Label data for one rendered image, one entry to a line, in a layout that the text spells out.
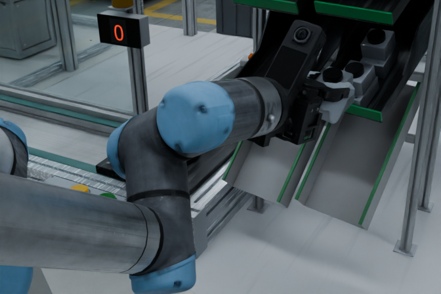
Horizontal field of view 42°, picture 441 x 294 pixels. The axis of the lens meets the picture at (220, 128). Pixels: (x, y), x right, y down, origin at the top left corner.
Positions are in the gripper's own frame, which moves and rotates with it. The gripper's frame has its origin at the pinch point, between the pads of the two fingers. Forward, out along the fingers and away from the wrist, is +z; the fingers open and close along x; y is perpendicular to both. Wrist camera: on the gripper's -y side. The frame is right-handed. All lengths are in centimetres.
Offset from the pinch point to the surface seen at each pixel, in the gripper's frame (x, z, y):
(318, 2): -7.5, 2.9, -10.3
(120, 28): -62, 14, 8
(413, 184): 9.7, 25.3, 19.3
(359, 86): 1.8, 6.1, 1.0
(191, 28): -118, 109, 22
